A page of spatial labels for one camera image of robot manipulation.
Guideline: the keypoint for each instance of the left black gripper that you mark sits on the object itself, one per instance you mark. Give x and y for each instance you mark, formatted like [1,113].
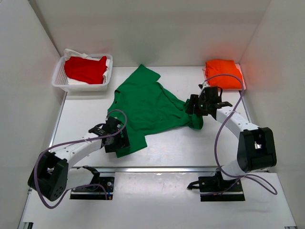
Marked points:
[123,142]

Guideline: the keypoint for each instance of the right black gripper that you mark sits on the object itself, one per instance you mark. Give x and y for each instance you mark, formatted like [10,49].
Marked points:
[192,109]

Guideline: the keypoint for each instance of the green t-shirt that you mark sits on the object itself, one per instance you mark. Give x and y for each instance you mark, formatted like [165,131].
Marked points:
[148,108]

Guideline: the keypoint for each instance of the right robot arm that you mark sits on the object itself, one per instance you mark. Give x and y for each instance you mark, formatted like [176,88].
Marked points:
[256,146]

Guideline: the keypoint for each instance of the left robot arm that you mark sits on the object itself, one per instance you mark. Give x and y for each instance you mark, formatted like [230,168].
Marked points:
[54,173]

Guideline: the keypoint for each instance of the red t-shirt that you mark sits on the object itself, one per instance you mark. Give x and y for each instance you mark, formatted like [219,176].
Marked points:
[85,70]

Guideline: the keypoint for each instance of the white plastic basket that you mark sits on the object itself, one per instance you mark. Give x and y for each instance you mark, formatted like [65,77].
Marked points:
[59,78]

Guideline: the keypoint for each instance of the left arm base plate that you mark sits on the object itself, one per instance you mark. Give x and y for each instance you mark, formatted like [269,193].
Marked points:
[95,192]

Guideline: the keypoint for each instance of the aluminium rail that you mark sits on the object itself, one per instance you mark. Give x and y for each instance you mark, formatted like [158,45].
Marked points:
[156,169]

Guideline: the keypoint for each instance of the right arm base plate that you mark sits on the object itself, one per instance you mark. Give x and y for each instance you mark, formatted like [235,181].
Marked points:
[213,189]

